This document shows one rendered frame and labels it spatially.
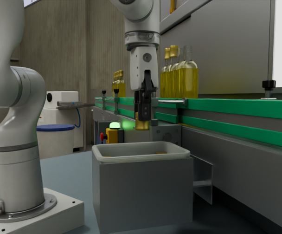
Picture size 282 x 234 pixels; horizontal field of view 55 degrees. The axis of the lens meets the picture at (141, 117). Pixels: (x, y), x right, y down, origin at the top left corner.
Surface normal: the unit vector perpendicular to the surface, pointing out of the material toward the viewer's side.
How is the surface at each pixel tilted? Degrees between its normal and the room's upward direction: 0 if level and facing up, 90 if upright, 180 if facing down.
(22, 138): 84
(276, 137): 90
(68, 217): 90
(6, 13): 91
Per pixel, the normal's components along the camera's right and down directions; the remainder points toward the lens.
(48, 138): 0.00, 0.14
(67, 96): 0.72, 0.05
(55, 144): 0.33, 0.14
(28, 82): 0.94, -0.15
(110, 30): -0.69, 0.06
